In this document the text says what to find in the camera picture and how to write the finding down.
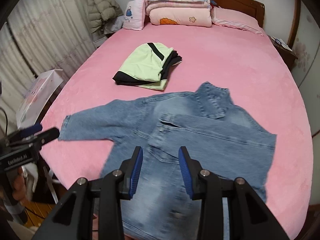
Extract blue denim jacket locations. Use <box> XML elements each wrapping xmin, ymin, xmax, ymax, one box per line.
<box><xmin>59</xmin><ymin>82</ymin><xmax>276</xmax><ymax>239</ymax></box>

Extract left hand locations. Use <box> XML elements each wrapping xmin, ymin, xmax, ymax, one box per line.
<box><xmin>12</xmin><ymin>167</ymin><xmax>28</xmax><ymax>205</ymax></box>

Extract white cartoon box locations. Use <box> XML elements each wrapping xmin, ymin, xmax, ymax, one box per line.
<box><xmin>16</xmin><ymin>69</ymin><xmax>63</xmax><ymax>129</ymax></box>

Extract beige curtain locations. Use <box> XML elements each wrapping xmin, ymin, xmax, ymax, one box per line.
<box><xmin>1</xmin><ymin>0</ymin><xmax>96</xmax><ymax>125</ymax></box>

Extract pink bed sheet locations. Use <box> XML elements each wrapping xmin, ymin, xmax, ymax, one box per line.
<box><xmin>41</xmin><ymin>24</ymin><xmax>313</xmax><ymax>239</ymax></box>

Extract green and black folded garment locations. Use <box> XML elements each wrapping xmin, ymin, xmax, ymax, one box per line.
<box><xmin>113</xmin><ymin>42</ymin><xmax>182</xmax><ymax>91</ymax></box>

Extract grey puffer jacket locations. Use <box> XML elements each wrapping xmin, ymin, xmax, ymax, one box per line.
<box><xmin>85</xmin><ymin>0</ymin><xmax>123</xmax><ymax>34</ymax></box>

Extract dark wooden nightstand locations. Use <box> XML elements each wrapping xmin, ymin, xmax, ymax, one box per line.
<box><xmin>269</xmin><ymin>36</ymin><xmax>298</xmax><ymax>71</ymax></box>

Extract small pink cartoon pillow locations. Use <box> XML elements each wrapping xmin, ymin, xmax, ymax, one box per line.
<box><xmin>123</xmin><ymin>0</ymin><xmax>145</xmax><ymax>31</ymax></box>

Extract items on nightstand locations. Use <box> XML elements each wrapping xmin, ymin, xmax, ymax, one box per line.
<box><xmin>270</xmin><ymin>36</ymin><xmax>292</xmax><ymax>51</ymax></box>

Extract pink folded quilt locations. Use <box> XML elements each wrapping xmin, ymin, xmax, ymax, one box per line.
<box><xmin>149</xmin><ymin>7</ymin><xmax>212</xmax><ymax>27</ymax></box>

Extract wooden headboard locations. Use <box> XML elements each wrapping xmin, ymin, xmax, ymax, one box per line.
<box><xmin>135</xmin><ymin>0</ymin><xmax>266</xmax><ymax>28</ymax></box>

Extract black cable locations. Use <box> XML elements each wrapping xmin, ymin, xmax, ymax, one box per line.
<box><xmin>0</xmin><ymin>107</ymin><xmax>9</xmax><ymax>136</ymax></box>

